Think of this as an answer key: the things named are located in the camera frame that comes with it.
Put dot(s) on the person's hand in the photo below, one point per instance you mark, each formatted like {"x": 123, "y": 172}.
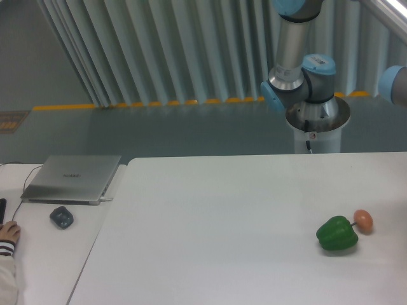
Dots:
{"x": 10, "y": 232}

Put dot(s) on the brown egg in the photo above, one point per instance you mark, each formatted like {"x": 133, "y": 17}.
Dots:
{"x": 363, "y": 221}

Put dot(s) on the white striped sleeve forearm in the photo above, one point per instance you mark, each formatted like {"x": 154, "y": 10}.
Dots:
{"x": 9, "y": 289}

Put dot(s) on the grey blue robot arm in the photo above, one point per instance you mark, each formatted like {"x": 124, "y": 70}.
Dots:
{"x": 297, "y": 77}

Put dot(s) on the green bell pepper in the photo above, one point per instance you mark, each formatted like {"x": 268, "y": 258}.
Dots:
{"x": 337, "y": 234}

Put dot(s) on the black phone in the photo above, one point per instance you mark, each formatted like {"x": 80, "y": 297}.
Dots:
{"x": 3, "y": 204}

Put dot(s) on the silver laptop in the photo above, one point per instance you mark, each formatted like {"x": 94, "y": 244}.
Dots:
{"x": 72, "y": 179}

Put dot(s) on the white folding partition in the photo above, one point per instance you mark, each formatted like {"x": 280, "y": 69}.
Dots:
{"x": 191, "y": 52}

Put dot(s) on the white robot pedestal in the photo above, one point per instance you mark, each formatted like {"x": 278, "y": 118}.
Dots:
{"x": 317, "y": 128}

